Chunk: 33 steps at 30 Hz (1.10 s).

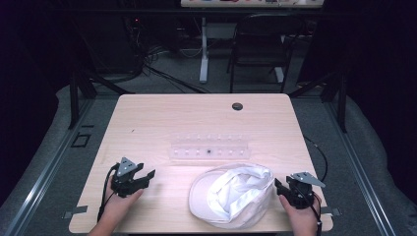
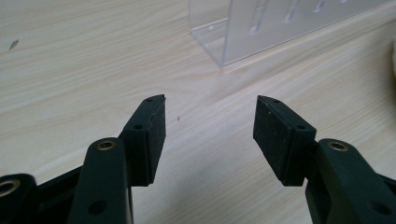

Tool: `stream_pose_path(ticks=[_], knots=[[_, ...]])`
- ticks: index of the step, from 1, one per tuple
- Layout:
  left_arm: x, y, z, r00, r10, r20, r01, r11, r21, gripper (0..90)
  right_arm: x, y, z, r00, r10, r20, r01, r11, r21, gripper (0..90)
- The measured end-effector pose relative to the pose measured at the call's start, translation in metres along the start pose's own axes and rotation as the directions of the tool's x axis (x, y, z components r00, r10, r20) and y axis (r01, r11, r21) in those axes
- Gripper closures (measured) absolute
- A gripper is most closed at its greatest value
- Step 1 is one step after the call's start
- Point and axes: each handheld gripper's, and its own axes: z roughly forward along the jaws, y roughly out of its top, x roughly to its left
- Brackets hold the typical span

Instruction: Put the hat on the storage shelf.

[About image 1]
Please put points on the person's left hand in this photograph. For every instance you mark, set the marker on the person's left hand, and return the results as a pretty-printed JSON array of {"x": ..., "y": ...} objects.
[{"x": 119, "y": 205}]

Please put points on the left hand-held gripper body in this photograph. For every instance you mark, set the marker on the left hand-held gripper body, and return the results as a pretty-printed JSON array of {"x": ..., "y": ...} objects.
[{"x": 124, "y": 183}]

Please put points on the aluminium floor rail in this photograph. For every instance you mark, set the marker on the aluminium floor rail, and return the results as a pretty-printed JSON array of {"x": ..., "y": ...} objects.
[
  {"x": 42, "y": 177},
  {"x": 360, "y": 177}
]

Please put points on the black chair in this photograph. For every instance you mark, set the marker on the black chair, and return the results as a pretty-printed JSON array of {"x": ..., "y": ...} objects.
[{"x": 259, "y": 42}]

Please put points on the clear plastic rack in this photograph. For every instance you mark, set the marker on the clear plastic rack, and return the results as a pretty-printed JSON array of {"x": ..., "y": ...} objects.
[{"x": 209, "y": 153}]

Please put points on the grey metal bracket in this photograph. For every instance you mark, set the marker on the grey metal bracket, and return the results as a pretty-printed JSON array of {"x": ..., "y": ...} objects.
[
  {"x": 331, "y": 211},
  {"x": 75, "y": 211}
]

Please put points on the black metal stand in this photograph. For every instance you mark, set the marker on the black metal stand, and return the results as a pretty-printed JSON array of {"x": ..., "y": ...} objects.
[
  {"x": 342, "y": 105},
  {"x": 74, "y": 105}
]

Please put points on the white cap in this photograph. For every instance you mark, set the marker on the white cap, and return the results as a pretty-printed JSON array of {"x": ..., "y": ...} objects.
[{"x": 232, "y": 196}]

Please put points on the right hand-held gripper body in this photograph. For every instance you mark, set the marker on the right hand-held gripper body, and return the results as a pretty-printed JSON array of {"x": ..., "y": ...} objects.
[{"x": 301, "y": 196}]

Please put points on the white desk leg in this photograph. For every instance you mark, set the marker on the white desk leg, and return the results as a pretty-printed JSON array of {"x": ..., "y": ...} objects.
[
  {"x": 204, "y": 49},
  {"x": 279, "y": 74}
]

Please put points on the black table grommet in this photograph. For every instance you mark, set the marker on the black table grommet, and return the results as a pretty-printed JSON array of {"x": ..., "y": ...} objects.
[{"x": 237, "y": 106}]

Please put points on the person's right hand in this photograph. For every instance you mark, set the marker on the person's right hand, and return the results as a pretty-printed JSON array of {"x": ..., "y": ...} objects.
[{"x": 301, "y": 218}]

